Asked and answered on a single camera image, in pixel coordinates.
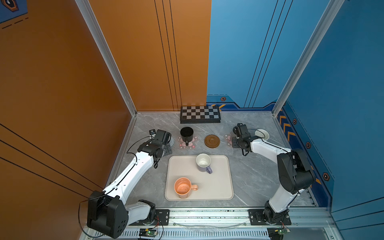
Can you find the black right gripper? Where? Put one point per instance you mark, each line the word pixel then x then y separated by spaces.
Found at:
pixel 234 143

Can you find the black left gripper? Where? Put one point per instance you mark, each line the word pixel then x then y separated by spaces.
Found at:
pixel 167 149

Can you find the pink flower coaster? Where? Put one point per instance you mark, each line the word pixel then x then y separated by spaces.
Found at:
pixel 228 139
pixel 182 145

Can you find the brown wooden round coaster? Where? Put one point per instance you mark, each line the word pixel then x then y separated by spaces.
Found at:
pixel 212 141

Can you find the black mug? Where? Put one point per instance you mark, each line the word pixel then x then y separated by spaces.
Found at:
pixel 187 134

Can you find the orange pink mug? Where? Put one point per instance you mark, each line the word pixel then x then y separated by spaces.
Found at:
pixel 184 187

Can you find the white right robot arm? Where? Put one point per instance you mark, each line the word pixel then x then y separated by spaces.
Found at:
pixel 294 170

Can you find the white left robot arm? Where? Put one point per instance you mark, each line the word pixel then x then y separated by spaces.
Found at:
pixel 107 212

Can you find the black white chessboard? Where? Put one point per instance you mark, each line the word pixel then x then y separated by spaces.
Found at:
pixel 200 114

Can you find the white lavender mug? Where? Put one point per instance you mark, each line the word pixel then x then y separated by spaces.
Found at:
pixel 203 162

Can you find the beige serving tray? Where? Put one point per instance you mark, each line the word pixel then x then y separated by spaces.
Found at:
pixel 215 186

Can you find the green circuit board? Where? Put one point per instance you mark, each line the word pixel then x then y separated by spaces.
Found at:
pixel 147 233

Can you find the small right circuit board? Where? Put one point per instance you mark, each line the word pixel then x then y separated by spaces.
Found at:
pixel 278 234

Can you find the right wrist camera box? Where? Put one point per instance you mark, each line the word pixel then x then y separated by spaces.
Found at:
pixel 241 131

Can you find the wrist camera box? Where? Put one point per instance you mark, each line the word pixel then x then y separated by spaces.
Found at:
pixel 241 131
pixel 160 137

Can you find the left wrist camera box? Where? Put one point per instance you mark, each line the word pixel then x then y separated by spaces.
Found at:
pixel 160 137

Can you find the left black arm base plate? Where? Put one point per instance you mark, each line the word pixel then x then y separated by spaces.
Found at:
pixel 163 215

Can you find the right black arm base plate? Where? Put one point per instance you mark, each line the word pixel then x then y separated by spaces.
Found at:
pixel 259 217

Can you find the aluminium front rail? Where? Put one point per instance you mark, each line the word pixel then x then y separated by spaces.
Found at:
pixel 230 223

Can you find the aluminium left corner post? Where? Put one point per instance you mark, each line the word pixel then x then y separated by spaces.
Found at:
pixel 101 42

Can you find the aluminium corner post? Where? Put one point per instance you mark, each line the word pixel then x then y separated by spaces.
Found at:
pixel 317 36
pixel 101 42

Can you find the aluminium right corner post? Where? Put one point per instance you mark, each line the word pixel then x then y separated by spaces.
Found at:
pixel 317 36

